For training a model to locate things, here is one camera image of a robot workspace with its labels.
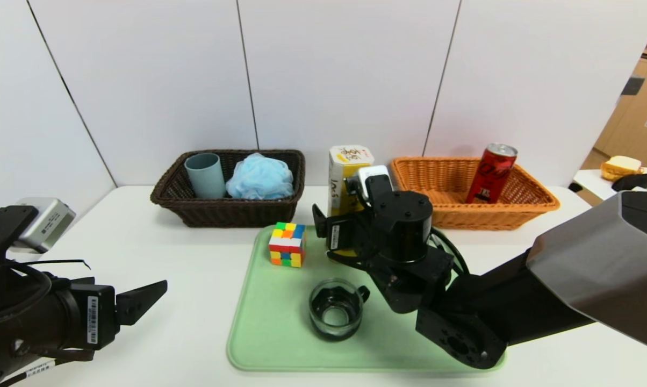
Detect wooden cabinet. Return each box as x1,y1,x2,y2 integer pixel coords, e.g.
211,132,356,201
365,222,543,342
592,5,647,168

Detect black camera cable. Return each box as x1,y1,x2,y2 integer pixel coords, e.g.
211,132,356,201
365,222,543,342
0,261,53,326
431,228,470,276

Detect yellow bread loaf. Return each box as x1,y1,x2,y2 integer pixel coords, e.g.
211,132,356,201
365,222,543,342
601,156,643,182

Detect white side table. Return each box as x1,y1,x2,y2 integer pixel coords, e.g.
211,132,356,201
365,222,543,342
573,168,647,202

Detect orange wicker basket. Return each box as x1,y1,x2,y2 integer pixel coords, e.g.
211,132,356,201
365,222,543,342
390,156,560,231

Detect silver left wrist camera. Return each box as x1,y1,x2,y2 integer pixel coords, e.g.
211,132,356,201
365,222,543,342
12,197,77,253

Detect black right camera cable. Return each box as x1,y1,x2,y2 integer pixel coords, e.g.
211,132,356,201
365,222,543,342
431,228,470,276

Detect multicoloured puzzle cube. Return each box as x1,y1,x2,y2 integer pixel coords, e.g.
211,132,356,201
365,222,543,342
269,222,307,268

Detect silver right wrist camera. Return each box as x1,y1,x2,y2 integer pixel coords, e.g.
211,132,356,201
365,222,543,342
345,165,394,202

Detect light green plastic tray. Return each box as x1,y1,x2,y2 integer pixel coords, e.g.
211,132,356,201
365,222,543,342
227,225,505,371

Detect light blue bath pouf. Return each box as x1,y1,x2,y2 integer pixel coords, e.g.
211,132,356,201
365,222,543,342
226,153,295,200

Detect blue-grey plastic cup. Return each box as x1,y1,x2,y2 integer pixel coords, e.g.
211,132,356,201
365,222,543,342
184,153,227,199

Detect tall yellow snack box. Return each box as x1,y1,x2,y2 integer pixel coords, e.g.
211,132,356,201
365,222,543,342
327,145,374,257

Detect dark brown wicker basket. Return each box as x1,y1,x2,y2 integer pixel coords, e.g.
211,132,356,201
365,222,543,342
150,149,306,228

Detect glass mug with black handle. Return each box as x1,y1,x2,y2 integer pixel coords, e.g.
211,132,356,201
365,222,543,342
308,278,370,341

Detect black cloth item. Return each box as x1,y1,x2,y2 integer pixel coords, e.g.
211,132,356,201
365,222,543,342
612,173,647,192

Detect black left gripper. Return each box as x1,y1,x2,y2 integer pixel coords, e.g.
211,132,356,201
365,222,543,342
18,276,168,362

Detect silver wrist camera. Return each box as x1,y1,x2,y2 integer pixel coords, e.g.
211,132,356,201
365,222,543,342
12,197,77,253
345,165,394,202

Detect black left camera cable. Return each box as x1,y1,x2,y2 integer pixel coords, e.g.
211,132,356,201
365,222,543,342
0,261,53,326

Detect red cola can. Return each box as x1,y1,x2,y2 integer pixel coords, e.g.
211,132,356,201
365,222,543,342
466,143,519,205

